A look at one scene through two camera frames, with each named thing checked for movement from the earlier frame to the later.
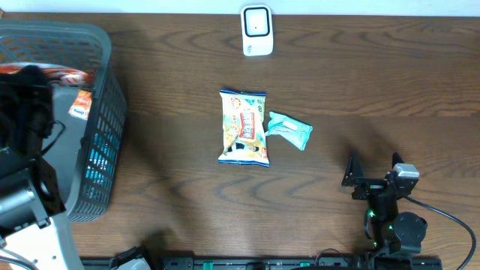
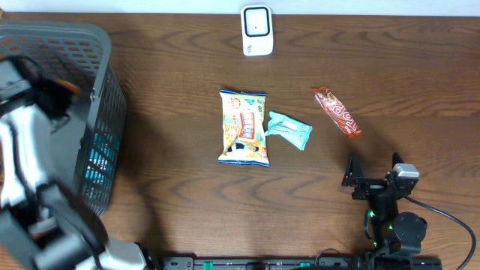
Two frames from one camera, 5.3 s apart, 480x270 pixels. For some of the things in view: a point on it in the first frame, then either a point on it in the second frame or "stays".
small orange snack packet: (80, 107) to (69, 85)
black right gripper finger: (353, 171) stays
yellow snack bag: (244, 139) stays
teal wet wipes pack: (295, 133) stays
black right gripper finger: (396, 159) stays
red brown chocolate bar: (56, 74) to (340, 115)
